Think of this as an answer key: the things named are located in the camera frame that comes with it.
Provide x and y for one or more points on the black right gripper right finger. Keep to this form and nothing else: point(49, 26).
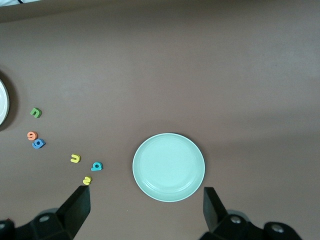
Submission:
point(217, 215)

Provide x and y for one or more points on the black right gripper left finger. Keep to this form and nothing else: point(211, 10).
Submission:
point(72, 212)

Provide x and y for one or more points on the yellow foam letter s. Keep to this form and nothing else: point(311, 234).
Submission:
point(87, 180)

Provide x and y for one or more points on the teal foam letter b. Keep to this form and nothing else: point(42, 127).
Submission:
point(93, 169)

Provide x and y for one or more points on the yellow foam letter u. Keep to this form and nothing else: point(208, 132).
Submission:
point(75, 161)

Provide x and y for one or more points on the light green round plate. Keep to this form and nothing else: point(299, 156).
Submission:
point(168, 167)

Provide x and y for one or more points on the blue foam letter g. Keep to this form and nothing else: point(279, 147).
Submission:
point(35, 146)

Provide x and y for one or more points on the orange foam letter e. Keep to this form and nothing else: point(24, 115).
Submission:
point(35, 137)

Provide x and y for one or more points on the green foam letter u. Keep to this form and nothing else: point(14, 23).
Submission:
point(33, 113)

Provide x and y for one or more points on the beige round plate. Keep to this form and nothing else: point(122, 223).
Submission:
point(3, 102)

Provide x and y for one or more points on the brown table cover sheet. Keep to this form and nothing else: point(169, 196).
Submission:
point(160, 75)

